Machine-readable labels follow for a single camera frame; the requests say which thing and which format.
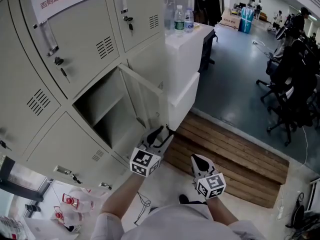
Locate person's white shirt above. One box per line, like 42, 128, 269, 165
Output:
91, 203, 266, 240

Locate cardboard box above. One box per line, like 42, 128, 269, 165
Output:
219, 8, 242, 31

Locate black office chair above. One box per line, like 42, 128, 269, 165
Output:
266, 38, 320, 148
255, 58, 279, 103

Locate black desk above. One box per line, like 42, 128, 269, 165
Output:
199, 28, 220, 71

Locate beige metal locker cabinet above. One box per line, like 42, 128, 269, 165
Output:
0, 0, 167, 193

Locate wooden slat platform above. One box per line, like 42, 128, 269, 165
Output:
163, 111, 291, 209

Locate plastic bags with red items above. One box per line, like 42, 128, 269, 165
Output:
51, 186, 96, 231

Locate person's black shoe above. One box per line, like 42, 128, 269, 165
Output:
178, 193, 191, 205

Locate white power strip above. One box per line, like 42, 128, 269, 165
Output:
276, 204, 286, 221

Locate person's left forearm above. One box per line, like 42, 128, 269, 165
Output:
99, 173, 146, 220

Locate large white box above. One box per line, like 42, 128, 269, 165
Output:
164, 23, 216, 103

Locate person's right forearm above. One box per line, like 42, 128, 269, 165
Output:
205, 196, 240, 229

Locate clear water bottle green label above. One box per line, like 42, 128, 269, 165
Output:
173, 4, 186, 36

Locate black cable bundle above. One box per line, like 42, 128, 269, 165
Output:
285, 191, 320, 240

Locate beige metal locker door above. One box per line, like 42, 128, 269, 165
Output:
117, 63, 166, 135

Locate clear plastic label holder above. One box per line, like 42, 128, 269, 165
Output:
115, 0, 129, 15
32, 20, 60, 58

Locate white floor cable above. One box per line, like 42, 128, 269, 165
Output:
297, 125, 310, 168

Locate clear water bottle blue label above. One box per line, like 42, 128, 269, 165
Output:
184, 7, 195, 33

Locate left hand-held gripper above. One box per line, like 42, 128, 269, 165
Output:
129, 124, 175, 178

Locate thin black cable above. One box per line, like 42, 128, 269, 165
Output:
133, 191, 152, 227

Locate blue white bag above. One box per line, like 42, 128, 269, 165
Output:
237, 6, 256, 34

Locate dark hanging clothes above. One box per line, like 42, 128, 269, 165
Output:
193, 0, 226, 26

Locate white paper notice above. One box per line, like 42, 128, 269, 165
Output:
27, 0, 102, 25

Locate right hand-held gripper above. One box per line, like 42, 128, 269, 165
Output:
190, 153, 227, 200

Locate black-headed locker key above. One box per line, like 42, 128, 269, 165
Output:
69, 173, 84, 185
53, 56, 72, 84
0, 140, 13, 152
122, 15, 135, 36

